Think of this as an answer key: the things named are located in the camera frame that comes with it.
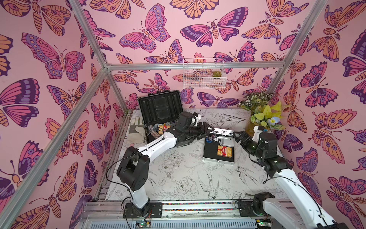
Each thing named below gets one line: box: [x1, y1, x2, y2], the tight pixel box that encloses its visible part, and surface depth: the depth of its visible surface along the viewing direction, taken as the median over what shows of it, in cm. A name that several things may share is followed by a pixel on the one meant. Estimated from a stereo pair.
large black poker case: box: [138, 90, 183, 144], surface depth 111 cm
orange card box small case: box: [216, 145, 233, 158], surface depth 94 cm
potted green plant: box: [237, 91, 286, 137], surface depth 90 cm
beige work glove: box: [126, 115, 147, 145], surface depth 108 cm
